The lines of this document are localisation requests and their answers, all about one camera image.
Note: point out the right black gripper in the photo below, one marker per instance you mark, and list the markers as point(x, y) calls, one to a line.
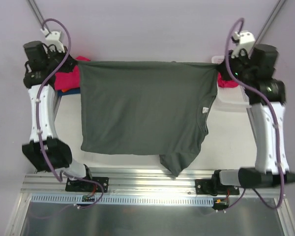
point(226, 68)

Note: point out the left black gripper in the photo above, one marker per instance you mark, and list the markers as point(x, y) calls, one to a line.
point(67, 62)

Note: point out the dark grey t-shirt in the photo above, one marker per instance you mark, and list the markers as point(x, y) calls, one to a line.
point(147, 108)

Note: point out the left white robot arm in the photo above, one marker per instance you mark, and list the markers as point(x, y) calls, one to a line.
point(45, 151)

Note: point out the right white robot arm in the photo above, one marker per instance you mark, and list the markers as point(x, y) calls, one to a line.
point(253, 70)

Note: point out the folded pink t-shirt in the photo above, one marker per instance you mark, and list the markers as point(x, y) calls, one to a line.
point(69, 80)

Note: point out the crumpled pink t-shirt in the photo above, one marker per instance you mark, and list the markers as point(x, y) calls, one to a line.
point(226, 84)

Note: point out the white plastic basket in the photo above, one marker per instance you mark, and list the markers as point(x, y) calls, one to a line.
point(231, 99)

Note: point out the folded blue t-shirt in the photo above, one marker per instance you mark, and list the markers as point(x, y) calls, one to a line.
point(69, 92)

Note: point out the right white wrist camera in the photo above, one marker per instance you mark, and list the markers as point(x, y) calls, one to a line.
point(243, 40)

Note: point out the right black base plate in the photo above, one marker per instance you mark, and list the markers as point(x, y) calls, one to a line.
point(209, 187)

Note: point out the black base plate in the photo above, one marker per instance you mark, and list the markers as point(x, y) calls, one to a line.
point(82, 186)
point(209, 187)

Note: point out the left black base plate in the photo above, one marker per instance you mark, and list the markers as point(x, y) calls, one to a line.
point(82, 186)

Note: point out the white slotted cable duct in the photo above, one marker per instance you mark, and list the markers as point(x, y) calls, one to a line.
point(123, 200)

